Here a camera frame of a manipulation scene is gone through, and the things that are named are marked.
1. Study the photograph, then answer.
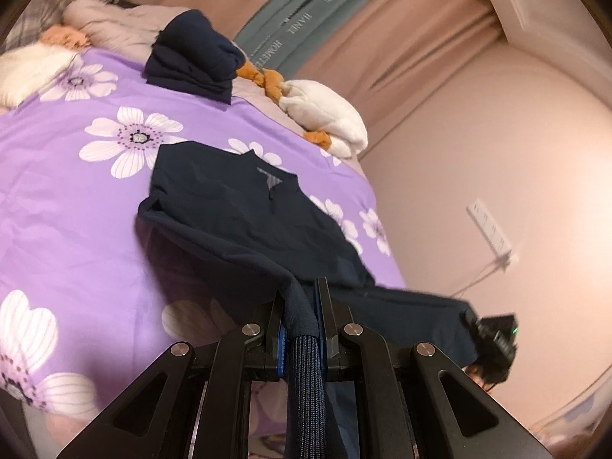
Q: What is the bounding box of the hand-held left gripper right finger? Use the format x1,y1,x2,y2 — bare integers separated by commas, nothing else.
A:
316,277,550,459

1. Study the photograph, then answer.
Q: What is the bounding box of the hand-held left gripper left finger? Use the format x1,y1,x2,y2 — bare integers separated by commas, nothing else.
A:
55,291,288,459

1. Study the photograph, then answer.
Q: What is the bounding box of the navy blue jacket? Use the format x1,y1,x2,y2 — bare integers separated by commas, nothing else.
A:
137,141,481,459

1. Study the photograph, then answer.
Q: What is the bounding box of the folded navy clothes stack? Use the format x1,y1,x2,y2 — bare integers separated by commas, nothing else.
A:
143,10,244,104

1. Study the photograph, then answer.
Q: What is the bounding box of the white goose plush toy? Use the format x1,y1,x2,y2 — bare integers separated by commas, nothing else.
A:
236,60,369,158

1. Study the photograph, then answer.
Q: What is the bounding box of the purple floral bed sheet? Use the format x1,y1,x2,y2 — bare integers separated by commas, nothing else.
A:
0,48,407,441

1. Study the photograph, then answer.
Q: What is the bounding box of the pink curtain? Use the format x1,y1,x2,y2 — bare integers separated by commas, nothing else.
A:
119,0,508,163

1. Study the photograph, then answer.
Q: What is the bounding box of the grey-green curtain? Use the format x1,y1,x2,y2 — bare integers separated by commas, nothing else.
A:
232,0,422,77

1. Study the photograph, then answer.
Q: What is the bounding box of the grey quilt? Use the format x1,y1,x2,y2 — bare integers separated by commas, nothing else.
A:
62,0,307,125

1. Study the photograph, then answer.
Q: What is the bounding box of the white folded cloth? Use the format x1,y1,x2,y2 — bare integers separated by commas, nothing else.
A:
0,43,80,108

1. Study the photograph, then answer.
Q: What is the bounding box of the peach fluffy cloth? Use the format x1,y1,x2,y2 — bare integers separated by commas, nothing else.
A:
41,25,91,51

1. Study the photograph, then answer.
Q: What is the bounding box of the white cable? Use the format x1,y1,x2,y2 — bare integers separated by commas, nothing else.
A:
449,256,508,299

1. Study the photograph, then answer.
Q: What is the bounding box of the white wall power strip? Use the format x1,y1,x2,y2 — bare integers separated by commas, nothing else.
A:
467,198,519,269

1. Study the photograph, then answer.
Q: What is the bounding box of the white door frame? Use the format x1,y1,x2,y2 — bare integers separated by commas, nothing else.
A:
466,0,612,53

